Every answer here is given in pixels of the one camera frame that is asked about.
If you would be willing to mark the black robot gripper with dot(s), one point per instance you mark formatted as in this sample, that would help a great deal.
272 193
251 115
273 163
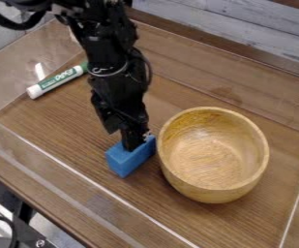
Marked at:
117 93

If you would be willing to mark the blue foam block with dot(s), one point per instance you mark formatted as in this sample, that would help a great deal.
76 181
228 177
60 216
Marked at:
123 161

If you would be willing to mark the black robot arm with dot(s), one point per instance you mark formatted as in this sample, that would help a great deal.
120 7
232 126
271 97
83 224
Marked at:
119 69

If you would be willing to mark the light wooden bowl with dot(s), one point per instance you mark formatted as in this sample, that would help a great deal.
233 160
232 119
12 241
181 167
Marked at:
213 154

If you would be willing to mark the green white dry-erase marker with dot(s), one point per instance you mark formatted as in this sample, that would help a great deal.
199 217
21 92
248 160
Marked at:
49 83

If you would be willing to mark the black metal stand base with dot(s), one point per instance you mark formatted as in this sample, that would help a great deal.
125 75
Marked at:
27 237

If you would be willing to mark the clear acrylic front wall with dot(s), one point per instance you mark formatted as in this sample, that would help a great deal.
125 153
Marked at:
88 211

